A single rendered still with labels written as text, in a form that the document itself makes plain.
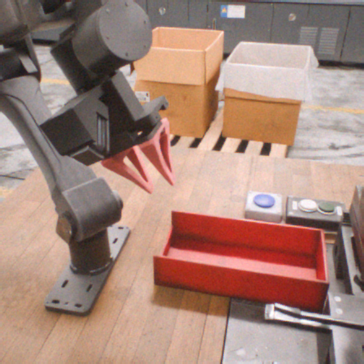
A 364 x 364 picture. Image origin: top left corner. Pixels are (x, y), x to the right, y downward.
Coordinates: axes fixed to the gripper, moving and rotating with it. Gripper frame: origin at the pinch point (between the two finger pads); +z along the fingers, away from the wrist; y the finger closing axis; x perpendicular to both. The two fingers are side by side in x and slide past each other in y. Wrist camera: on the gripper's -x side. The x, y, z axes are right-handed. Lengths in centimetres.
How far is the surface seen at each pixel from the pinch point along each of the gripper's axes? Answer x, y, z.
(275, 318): -8.4, 8.2, 17.8
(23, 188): 21.7, -41.0, -0.6
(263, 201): 22.5, 4.2, 20.2
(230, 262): 8.6, -1.4, 21.2
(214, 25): 438, -80, 27
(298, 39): 434, -4, 81
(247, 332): -4.1, 1.6, 23.7
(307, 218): 20.1, 10.6, 25.0
